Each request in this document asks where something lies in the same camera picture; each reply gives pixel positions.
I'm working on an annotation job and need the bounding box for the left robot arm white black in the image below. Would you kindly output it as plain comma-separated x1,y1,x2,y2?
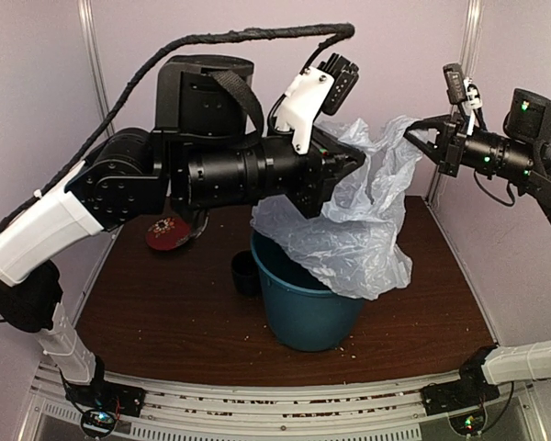
0,54,365,408

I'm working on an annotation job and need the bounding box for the aluminium corner post left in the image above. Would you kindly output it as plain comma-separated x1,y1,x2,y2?
77,0,109,120

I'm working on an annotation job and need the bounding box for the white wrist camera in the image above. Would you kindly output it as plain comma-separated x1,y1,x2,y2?
268,53,359,155
443,63,487,136

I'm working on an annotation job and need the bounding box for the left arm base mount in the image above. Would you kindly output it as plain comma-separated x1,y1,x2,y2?
63,380,146,439

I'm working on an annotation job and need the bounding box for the teal plastic trash bin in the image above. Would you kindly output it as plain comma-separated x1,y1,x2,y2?
251,232,365,352

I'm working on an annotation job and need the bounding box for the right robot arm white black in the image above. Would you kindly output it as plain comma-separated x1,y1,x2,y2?
404,88,551,406

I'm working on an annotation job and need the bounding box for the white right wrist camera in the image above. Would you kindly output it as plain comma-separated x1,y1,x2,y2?
443,63,487,136

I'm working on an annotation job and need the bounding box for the aluminium front rail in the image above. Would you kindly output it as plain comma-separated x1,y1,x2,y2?
20,362,534,441

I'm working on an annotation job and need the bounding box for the aluminium corner post right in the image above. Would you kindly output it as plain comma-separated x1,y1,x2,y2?
426,0,484,211

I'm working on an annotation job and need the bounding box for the translucent blue trash bag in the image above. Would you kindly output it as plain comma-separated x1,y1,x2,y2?
251,116,422,300

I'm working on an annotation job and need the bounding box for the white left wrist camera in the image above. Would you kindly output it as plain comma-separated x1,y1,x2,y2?
268,53,359,155

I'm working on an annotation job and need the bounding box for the red floral round dish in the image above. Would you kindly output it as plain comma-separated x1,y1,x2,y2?
145,217,192,251

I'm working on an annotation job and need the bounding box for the dark blue mug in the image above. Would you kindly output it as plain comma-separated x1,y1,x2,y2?
231,250,262,297

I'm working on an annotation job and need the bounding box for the aluminium corner post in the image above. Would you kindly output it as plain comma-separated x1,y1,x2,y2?
77,0,109,120
426,0,484,211

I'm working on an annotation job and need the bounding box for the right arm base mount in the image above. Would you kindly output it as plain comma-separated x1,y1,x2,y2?
421,379,500,437

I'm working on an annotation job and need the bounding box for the black braided cable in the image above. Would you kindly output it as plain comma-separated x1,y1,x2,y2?
0,21,357,240

